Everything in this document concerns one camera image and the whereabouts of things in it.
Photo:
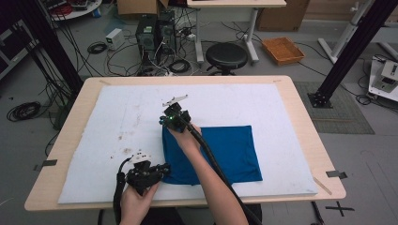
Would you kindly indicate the person's left hand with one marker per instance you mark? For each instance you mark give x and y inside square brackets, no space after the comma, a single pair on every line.
[133,206]

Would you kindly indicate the person's dark clothing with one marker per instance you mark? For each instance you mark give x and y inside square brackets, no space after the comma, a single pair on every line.
[165,217]

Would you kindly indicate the white device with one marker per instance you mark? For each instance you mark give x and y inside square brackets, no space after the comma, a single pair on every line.
[386,79]

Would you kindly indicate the cardboard box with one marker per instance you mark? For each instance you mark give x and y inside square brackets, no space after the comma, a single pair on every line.
[137,6]
[281,14]

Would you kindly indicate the black metal stand post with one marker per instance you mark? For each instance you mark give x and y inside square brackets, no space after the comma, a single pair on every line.
[47,43]
[350,50]

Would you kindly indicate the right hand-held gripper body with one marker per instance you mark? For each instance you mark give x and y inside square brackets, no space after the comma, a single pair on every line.
[175,118]

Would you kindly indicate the white metal stand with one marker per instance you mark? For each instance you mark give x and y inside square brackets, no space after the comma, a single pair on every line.
[344,34]

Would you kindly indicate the black computer tower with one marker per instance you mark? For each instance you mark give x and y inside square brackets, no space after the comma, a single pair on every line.
[146,37]
[167,31]

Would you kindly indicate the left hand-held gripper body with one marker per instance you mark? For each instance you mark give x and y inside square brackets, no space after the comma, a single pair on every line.
[142,176]

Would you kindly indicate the orange tray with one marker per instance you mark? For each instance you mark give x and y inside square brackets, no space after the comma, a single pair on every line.
[283,50]

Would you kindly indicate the person's right hand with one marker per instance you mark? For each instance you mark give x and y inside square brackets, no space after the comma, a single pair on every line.
[187,140]

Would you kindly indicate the round white table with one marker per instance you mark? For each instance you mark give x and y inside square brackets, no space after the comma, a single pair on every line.
[75,9]

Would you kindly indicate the dark round stool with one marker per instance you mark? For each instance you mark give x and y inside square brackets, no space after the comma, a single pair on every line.
[226,55]

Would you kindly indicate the grey tape strip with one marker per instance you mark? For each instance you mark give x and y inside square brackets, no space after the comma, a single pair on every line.
[49,162]
[336,174]

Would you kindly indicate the white desk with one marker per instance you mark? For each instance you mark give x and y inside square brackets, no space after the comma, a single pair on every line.
[237,3]

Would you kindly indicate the small white box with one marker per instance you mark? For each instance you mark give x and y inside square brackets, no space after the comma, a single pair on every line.
[114,38]

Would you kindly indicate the white foam mat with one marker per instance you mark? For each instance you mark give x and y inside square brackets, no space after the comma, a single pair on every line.
[125,125]

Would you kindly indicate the thin wooden stick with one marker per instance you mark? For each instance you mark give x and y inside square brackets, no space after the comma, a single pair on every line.
[322,186]

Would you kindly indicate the grey floor mat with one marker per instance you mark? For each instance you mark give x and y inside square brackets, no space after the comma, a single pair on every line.
[341,118]

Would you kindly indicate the blue t-shirt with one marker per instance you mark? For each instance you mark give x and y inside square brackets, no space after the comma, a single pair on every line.
[237,150]

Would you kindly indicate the wooden table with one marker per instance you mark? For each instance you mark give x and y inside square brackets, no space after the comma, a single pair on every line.
[72,131]

